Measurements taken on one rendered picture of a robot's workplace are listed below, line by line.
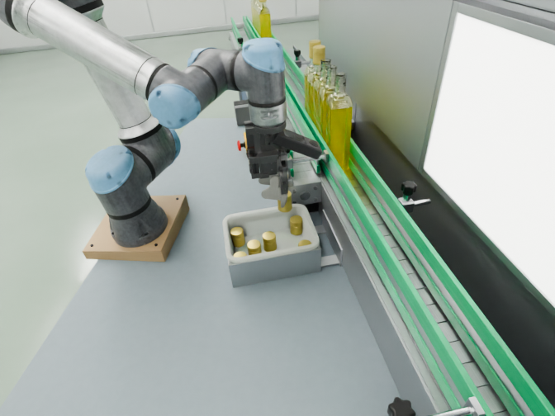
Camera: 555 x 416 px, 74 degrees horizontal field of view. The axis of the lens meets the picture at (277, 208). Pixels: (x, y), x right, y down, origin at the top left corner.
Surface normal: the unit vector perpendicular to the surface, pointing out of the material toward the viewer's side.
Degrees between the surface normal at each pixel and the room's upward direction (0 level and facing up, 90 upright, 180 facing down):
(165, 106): 95
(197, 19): 90
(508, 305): 90
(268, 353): 0
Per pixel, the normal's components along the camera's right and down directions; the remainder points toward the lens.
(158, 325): -0.06, -0.78
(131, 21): 0.18, 0.60
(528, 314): -0.98, 0.16
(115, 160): -0.17, -0.65
